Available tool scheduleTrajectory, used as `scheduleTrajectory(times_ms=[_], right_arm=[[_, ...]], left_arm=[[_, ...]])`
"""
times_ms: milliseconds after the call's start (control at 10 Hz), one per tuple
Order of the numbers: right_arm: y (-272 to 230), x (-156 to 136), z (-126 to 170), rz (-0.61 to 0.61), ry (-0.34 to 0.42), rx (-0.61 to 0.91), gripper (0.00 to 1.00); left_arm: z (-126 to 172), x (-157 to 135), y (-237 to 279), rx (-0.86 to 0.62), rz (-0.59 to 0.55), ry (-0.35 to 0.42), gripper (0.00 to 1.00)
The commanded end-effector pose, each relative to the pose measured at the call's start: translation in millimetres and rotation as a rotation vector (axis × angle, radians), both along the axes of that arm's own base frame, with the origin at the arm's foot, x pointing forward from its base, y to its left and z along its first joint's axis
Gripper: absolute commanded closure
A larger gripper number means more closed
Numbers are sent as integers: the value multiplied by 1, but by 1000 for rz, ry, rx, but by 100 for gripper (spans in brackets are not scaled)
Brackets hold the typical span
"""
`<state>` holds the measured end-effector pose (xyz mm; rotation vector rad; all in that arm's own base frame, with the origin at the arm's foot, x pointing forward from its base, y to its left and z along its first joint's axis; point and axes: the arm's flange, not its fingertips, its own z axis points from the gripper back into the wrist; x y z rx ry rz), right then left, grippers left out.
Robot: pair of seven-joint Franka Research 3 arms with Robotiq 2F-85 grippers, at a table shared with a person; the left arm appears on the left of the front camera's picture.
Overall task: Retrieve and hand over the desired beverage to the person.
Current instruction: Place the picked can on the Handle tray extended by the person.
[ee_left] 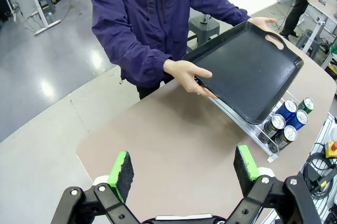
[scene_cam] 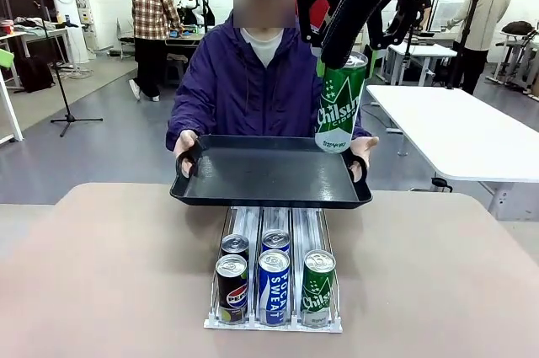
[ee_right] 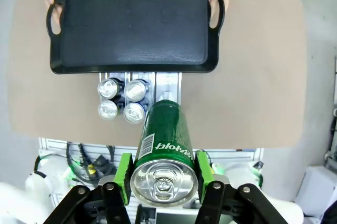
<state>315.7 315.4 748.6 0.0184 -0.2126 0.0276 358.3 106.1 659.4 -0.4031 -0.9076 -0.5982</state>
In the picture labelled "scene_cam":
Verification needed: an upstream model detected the green Chilsung Cider can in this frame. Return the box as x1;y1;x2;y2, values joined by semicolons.
301;248;337;328
314;51;370;155

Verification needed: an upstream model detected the black plastic serving tray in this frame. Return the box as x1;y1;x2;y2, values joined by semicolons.
169;134;374;211

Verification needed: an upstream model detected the black Pepsi can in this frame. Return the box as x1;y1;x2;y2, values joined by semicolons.
220;233;250;262
215;254;249;325

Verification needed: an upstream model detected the person's right forearm purple sleeve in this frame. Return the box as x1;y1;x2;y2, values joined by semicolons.
165;103;204;152

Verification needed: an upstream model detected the person's left forearm purple sleeve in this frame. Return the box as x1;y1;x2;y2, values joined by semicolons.
351;113;373;141

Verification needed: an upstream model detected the person in beige top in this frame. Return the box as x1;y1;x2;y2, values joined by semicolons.
446;0;513;96

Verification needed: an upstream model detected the person in purple jacket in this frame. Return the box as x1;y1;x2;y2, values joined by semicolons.
165;0;374;153

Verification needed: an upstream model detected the person's left hand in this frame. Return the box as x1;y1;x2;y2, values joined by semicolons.
348;135;380;183

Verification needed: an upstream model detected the person's right hand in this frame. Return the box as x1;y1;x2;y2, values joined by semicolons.
173;129;201;178

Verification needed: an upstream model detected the white work table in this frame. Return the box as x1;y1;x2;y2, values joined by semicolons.
385;41;458;86

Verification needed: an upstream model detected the tall black tripod stand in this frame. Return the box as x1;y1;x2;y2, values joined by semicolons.
446;0;485;90

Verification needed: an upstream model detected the small black tripod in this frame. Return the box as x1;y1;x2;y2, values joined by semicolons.
196;0;216;27

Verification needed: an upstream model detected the black bag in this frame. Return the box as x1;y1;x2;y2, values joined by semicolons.
17;54;56;94
500;19;536;35

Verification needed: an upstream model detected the large white table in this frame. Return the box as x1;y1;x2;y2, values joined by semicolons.
365;83;539;221

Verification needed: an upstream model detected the dark stool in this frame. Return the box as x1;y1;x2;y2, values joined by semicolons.
163;57;189;88

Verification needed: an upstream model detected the man in plaid shirt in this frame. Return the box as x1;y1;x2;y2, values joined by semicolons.
128;0;183;102

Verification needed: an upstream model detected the clear can dispenser rack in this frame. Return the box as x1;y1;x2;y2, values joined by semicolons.
203;205;343;335

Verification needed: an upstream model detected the blue Pocari Sweat can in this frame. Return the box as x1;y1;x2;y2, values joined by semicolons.
260;229;291;254
257;249;291;327

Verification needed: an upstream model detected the black microphone stand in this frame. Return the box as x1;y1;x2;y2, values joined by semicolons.
32;0;104;138

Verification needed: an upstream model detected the cluttered white desk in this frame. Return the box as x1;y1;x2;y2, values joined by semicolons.
0;16;81;89

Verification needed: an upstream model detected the white desk with leg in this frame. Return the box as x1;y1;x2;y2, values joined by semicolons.
0;48;25;145

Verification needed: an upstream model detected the black braided cable sleeve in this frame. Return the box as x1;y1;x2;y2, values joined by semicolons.
322;0;422;69

